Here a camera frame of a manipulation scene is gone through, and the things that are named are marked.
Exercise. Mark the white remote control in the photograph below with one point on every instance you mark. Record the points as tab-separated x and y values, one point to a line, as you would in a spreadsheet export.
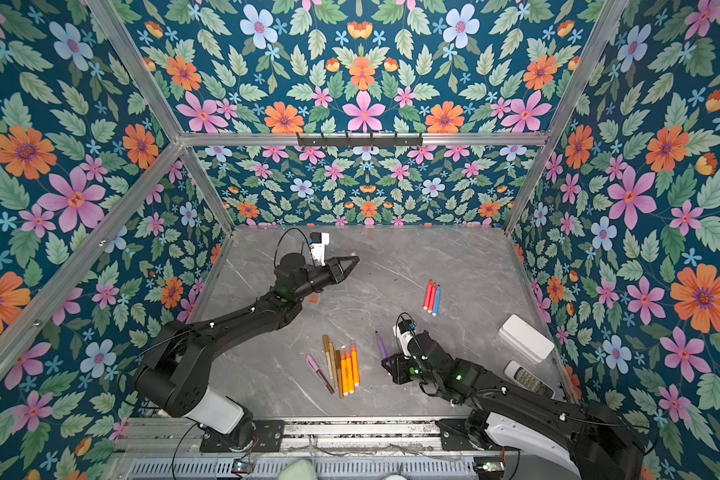
522	377

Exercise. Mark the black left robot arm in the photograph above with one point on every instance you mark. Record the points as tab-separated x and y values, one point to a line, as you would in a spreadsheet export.
175	371

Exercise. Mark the purple highlighter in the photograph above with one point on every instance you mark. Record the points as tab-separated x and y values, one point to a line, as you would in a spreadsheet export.
381	346

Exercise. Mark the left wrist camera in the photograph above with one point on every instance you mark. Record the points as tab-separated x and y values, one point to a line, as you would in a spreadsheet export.
318	242

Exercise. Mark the orange highlighter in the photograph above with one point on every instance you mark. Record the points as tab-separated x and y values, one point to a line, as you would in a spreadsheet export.
343	372
354	363
349	370

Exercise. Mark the pink cap brown pen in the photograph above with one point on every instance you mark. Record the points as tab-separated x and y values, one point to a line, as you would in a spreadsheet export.
318	371

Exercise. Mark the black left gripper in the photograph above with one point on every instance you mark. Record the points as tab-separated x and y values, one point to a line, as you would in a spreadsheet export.
333	269

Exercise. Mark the white box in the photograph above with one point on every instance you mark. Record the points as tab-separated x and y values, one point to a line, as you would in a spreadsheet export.
528	341

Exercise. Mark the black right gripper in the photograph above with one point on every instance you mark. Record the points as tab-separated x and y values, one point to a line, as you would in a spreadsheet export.
397	367

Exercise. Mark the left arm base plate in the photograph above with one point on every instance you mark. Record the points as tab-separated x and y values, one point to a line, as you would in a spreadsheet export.
257	436

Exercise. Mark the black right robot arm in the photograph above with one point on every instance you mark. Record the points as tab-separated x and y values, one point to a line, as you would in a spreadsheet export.
590	441

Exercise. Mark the pink highlighter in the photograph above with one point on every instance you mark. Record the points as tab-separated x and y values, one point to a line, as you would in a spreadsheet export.
426	294
432	292

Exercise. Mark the blue highlighter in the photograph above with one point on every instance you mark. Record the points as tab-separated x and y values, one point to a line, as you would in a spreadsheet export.
436	301

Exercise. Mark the gold brown pen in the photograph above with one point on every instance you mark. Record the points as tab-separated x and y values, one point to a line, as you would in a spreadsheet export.
328	356

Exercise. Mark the beige pen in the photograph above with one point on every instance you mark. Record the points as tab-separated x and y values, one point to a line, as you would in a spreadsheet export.
336	366

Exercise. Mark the metal hook rack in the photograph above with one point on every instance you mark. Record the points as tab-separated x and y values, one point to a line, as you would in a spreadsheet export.
347	140

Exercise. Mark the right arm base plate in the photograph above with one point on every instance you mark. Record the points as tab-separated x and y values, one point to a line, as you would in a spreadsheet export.
456	435

